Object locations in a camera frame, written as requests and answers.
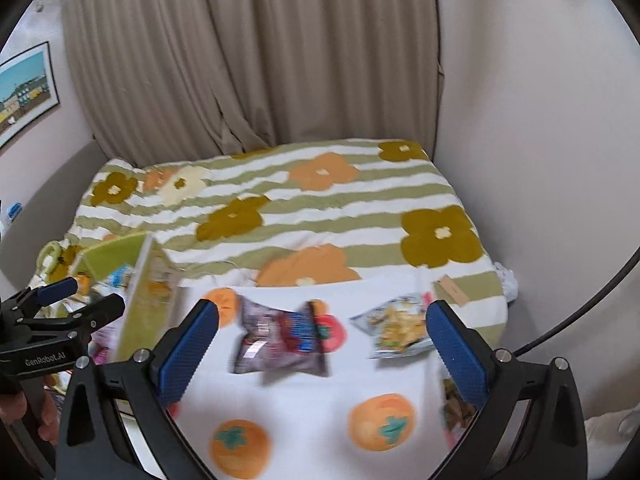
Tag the white round tray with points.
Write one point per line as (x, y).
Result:
(300, 410)

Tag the white crumpled plastic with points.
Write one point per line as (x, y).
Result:
(510, 282)

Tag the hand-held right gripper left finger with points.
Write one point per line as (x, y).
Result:
(187, 355)

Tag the brown patterned snack packet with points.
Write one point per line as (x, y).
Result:
(457, 410)

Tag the green striped floral blanket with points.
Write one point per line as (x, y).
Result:
(350, 210)

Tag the person's left hand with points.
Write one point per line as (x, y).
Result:
(49, 412)

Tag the wall poster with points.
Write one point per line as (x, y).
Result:
(25, 95)

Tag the yellow-green cardboard box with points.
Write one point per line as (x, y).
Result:
(145, 290)

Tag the brown paper card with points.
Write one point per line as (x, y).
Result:
(452, 290)

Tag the white cloth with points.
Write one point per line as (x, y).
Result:
(610, 422)

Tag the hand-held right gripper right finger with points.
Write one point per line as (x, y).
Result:
(457, 355)

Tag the pale chips packet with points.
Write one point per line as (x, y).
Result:
(395, 327)

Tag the small blue object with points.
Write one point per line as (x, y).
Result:
(15, 211)

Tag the pink snack packet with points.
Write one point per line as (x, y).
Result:
(102, 350)

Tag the purple snack packet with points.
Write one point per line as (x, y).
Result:
(270, 345)

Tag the beige curtain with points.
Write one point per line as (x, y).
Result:
(250, 60)

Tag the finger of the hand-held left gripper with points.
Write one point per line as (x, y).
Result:
(100, 312)
(57, 290)

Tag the blue and white snack bag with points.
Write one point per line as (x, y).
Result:
(120, 276)

